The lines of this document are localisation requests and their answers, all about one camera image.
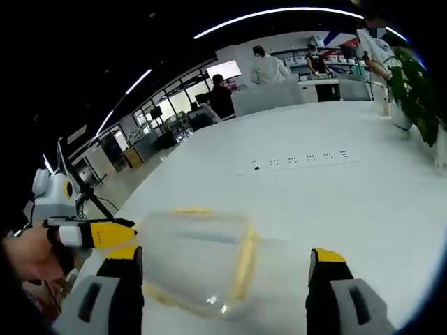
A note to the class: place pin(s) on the wall monitor screen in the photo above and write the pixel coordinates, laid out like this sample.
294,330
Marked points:
227,69

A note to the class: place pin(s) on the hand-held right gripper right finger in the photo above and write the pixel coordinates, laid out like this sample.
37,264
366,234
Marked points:
342,300

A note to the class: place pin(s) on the green potted plant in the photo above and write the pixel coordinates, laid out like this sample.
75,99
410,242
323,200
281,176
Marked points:
419,94

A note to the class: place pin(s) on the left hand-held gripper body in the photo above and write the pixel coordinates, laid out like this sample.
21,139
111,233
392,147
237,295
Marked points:
52,202

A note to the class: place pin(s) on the long curved ceiling light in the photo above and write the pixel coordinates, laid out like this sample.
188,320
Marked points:
279,12

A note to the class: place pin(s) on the person's left hand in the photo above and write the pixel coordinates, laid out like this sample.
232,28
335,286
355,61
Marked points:
31,253

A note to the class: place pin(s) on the brown cardboard box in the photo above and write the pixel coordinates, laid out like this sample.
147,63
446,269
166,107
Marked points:
133,157

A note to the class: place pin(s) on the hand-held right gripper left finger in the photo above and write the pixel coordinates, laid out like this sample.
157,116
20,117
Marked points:
104,300

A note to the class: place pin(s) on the clear plastic box yellow lid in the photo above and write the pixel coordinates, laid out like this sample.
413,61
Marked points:
199,258

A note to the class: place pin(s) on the grey upholstered chair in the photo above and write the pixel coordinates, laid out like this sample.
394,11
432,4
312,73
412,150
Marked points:
267,99
353,90

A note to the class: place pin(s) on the white plant pot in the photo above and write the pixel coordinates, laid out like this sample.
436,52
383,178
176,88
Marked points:
401,117

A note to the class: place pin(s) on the black screen on stand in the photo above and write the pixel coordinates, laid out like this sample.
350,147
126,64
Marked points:
156,111

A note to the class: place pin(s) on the short ceiling light strip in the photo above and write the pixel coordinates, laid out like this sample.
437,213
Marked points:
139,81

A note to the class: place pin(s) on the black tripod stand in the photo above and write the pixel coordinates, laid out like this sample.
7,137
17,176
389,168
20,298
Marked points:
89,195

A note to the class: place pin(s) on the table power socket strip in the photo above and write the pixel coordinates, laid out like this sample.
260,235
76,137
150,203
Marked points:
300,160

